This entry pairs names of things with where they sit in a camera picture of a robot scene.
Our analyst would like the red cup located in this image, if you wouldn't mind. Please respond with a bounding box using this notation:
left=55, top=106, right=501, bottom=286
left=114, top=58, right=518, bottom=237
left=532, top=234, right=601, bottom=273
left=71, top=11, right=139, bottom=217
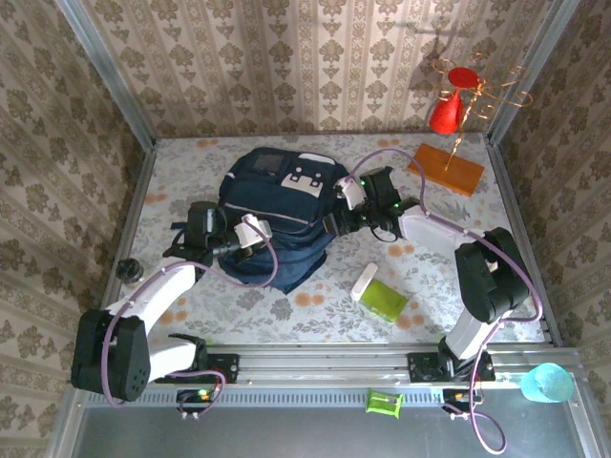
left=428, top=66, right=480, bottom=135

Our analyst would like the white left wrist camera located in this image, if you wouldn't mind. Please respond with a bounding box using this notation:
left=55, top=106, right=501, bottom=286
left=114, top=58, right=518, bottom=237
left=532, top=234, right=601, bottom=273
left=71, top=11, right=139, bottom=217
left=233, top=214, right=273, bottom=249

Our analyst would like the aluminium side rail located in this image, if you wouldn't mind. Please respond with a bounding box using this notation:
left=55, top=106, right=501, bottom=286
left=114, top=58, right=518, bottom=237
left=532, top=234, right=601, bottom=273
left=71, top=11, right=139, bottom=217
left=485, top=137, right=564, bottom=347
left=88, top=140, right=158, bottom=349

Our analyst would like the aluminium frame post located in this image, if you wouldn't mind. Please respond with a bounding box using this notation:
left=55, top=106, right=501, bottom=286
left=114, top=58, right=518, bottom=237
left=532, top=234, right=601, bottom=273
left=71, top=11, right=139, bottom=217
left=485, top=0, right=581, bottom=144
left=54, top=0, right=158, bottom=150

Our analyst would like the navy blue backpack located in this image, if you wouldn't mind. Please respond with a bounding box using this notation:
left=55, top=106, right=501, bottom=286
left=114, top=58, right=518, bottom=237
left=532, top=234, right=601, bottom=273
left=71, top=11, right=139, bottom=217
left=171, top=146, right=352, bottom=295

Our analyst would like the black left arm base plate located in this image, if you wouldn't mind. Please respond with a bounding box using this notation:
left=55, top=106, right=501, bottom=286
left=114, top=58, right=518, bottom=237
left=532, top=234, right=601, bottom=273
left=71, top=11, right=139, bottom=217
left=155, top=352, right=241, bottom=385

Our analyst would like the green plastic clip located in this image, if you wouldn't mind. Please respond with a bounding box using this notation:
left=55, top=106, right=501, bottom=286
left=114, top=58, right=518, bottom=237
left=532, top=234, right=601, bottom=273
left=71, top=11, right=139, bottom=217
left=365, top=388, right=405, bottom=421

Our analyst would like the grey metal sheet panel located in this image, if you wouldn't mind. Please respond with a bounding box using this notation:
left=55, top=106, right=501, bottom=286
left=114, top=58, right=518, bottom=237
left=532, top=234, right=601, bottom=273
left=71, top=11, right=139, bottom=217
left=47, top=405, right=602, bottom=458

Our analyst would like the grey slotted cable duct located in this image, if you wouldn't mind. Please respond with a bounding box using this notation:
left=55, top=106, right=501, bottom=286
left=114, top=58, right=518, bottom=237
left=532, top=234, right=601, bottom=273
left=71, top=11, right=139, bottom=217
left=81, top=385, right=581, bottom=407

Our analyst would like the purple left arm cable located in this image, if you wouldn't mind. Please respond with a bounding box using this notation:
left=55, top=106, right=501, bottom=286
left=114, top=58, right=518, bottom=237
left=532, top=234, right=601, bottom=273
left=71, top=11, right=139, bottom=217
left=99, top=217, right=279, bottom=421

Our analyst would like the aluminium mounting rail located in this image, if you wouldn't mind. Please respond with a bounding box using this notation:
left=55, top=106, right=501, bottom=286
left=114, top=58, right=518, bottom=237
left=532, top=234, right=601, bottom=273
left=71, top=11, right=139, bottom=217
left=66, top=343, right=586, bottom=386

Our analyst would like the green tissue pack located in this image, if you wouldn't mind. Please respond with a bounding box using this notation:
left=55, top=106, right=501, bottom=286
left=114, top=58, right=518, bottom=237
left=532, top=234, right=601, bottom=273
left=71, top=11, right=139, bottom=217
left=360, top=279, right=410, bottom=323

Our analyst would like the small black cap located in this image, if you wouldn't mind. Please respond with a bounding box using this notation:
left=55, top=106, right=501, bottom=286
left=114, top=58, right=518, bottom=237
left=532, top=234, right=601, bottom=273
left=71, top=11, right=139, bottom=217
left=116, top=257, right=145, bottom=286

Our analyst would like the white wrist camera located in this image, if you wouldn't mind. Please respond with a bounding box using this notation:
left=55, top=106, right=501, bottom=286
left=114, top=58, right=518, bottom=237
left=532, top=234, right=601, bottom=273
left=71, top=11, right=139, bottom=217
left=333, top=177, right=367, bottom=211
left=233, top=214, right=273, bottom=249

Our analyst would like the white stick-shaped eraser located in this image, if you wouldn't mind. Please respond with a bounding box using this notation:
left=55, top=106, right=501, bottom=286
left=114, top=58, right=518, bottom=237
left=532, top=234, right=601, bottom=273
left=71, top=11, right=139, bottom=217
left=350, top=261, right=378, bottom=302

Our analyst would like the right controller board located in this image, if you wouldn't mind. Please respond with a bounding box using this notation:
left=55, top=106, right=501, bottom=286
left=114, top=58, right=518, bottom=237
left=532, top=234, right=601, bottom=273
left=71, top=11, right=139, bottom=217
left=441, top=386, right=484, bottom=415

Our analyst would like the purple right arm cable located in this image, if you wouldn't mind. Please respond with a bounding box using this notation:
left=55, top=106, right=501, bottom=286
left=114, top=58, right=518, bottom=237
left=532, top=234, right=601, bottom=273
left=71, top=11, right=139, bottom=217
left=348, top=148, right=544, bottom=453

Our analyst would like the orange wooden base block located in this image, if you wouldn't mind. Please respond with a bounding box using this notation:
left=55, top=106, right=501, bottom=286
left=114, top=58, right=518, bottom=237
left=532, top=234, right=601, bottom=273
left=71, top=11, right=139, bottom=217
left=409, top=143, right=486, bottom=198

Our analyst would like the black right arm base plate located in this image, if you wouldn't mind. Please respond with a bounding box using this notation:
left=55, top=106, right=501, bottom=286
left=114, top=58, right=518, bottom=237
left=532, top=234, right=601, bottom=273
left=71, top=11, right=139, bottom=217
left=408, top=351, right=496, bottom=384

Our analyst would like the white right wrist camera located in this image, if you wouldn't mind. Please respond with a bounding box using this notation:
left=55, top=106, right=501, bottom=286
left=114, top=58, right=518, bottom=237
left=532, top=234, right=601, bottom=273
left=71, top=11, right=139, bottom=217
left=333, top=177, right=367, bottom=211

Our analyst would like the teal plastic cup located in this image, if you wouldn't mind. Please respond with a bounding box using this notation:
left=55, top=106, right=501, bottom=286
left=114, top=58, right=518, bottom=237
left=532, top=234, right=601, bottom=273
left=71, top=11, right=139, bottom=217
left=519, top=362, right=574, bottom=405

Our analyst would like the controller board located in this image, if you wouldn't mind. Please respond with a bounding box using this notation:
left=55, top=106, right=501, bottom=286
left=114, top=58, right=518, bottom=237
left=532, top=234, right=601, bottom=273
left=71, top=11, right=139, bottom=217
left=175, top=388, right=217, bottom=415
left=441, top=386, right=484, bottom=415

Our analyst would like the gold wire ornament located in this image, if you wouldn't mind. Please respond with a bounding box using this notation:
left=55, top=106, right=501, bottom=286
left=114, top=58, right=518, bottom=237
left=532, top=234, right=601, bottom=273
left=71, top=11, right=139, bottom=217
left=432, top=52, right=535, bottom=173

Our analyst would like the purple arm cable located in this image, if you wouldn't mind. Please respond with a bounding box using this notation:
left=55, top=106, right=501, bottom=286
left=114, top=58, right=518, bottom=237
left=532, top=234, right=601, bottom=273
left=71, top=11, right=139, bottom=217
left=99, top=217, right=279, bottom=421
left=348, top=148, right=544, bottom=453

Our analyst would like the left controller board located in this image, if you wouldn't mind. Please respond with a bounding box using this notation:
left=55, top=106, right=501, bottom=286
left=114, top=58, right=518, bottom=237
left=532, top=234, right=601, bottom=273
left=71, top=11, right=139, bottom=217
left=175, top=388, right=217, bottom=415

